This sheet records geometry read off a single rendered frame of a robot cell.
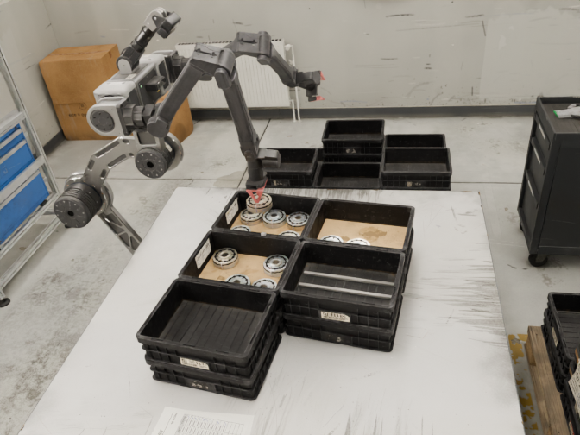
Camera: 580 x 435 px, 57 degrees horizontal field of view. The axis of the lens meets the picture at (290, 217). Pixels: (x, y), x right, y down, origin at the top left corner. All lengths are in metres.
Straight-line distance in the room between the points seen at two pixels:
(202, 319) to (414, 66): 3.54
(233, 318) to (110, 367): 0.49
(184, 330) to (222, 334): 0.14
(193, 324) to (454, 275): 1.05
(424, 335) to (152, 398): 0.98
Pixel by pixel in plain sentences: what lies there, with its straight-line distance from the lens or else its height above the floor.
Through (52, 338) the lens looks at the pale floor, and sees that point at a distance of 3.44.
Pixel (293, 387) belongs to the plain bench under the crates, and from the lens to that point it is 1.89.
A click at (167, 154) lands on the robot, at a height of 1.16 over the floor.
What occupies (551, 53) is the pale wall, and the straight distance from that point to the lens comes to 5.11.
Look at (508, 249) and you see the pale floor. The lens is 3.60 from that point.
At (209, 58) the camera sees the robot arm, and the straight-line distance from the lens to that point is 1.71.
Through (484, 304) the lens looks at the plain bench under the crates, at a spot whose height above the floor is 0.70.
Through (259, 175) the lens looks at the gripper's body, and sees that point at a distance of 2.06.
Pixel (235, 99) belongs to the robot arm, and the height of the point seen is 1.53.
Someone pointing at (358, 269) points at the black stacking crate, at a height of 0.83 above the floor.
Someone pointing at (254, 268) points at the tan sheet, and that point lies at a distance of 2.14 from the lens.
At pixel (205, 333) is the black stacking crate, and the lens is 1.93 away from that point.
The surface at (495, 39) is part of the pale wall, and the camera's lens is 4.98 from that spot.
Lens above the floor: 2.20
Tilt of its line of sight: 35 degrees down
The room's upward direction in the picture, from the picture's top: 7 degrees counter-clockwise
